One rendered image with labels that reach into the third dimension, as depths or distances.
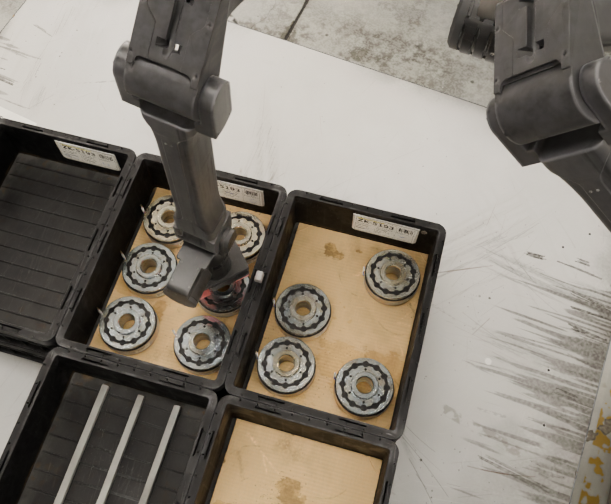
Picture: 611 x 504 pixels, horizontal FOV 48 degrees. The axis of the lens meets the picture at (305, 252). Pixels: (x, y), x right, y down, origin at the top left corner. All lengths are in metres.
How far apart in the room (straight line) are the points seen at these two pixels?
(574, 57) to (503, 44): 0.07
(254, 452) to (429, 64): 1.84
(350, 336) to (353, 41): 1.67
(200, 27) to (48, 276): 0.84
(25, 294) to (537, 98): 1.05
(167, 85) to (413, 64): 2.08
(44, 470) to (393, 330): 0.65
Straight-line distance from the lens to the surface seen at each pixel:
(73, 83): 1.81
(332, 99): 1.69
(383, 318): 1.29
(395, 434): 1.14
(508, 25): 0.65
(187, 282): 1.05
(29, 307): 1.39
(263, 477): 1.22
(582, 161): 0.63
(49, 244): 1.43
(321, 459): 1.22
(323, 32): 2.78
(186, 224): 0.98
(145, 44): 0.68
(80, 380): 1.31
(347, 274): 1.32
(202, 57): 0.66
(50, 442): 1.31
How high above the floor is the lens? 2.04
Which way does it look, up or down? 65 degrees down
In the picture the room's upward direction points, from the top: straight up
